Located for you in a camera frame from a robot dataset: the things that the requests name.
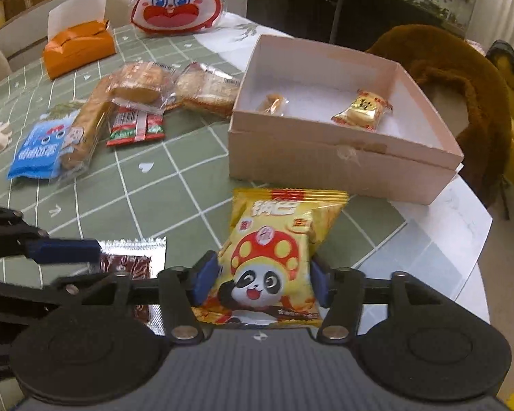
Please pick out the white red rabbit bag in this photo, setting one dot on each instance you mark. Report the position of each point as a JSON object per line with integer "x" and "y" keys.
{"x": 175, "y": 4}

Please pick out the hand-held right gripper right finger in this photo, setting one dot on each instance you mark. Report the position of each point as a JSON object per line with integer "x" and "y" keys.
{"x": 319, "y": 284}

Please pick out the sliced toast packet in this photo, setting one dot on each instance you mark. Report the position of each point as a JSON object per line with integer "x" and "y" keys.
{"x": 141, "y": 79}

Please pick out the silver brown snack packet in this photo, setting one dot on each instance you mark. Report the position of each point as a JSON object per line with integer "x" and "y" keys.
{"x": 132, "y": 261}

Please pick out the golden snack packet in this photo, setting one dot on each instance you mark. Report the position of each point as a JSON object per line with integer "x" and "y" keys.
{"x": 362, "y": 111}

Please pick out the pink cardboard box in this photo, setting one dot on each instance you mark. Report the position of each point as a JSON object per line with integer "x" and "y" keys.
{"x": 325, "y": 167}

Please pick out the round rice cracker packet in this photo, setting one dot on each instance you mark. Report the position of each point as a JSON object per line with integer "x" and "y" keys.
{"x": 205, "y": 90}

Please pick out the long bread packet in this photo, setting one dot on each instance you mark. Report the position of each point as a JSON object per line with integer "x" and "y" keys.
{"x": 88, "y": 128}

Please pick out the dark green garment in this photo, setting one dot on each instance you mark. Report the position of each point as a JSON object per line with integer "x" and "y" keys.
{"x": 509, "y": 60}

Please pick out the blue snack packet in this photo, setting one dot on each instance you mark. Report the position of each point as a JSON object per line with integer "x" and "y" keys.
{"x": 38, "y": 150}

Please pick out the green checked tablecloth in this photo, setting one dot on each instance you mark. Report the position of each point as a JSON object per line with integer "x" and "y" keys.
{"x": 175, "y": 171}

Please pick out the orange tissue box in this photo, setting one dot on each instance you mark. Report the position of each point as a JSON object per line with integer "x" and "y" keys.
{"x": 77, "y": 53}

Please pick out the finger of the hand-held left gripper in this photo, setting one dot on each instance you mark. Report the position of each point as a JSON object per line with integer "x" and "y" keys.
{"x": 64, "y": 250}
{"x": 34, "y": 293}

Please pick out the red sausage packet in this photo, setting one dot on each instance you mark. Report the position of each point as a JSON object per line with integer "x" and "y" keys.
{"x": 132, "y": 130}

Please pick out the yellow panda snack packet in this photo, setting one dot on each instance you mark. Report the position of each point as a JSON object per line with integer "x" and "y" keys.
{"x": 265, "y": 257}

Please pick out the small caramel candy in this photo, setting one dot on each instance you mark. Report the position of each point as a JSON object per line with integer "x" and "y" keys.
{"x": 273, "y": 105}

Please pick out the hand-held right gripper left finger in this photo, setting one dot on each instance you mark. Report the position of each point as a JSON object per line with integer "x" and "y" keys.
{"x": 205, "y": 280}

